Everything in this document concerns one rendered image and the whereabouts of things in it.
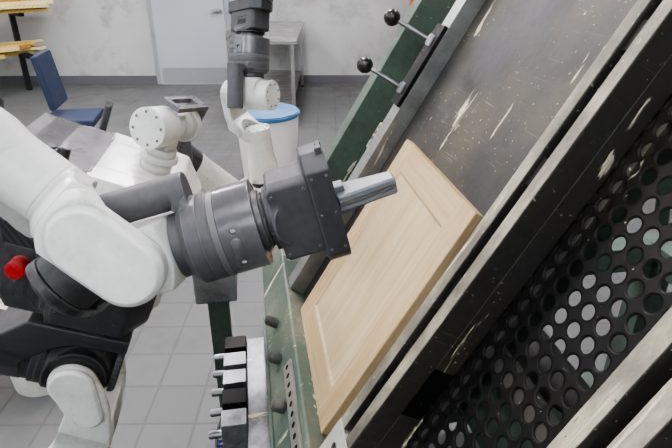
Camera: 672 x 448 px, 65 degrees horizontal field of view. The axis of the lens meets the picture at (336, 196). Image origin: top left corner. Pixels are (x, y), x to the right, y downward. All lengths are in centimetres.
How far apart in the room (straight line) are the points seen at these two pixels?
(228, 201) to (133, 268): 10
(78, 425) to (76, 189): 74
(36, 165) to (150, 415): 193
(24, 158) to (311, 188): 26
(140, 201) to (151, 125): 36
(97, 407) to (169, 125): 56
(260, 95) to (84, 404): 69
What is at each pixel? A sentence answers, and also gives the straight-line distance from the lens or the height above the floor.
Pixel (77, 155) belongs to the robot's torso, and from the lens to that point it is 92.
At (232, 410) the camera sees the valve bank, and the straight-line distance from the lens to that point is 126.
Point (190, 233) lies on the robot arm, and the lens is 49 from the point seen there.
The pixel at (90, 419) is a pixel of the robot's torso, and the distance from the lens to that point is 116.
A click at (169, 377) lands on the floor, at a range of 253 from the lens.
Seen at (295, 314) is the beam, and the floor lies 90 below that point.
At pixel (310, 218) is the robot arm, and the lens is 50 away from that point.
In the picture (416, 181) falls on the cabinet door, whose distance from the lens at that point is 103.
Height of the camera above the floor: 166
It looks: 24 degrees down
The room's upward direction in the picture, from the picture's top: straight up
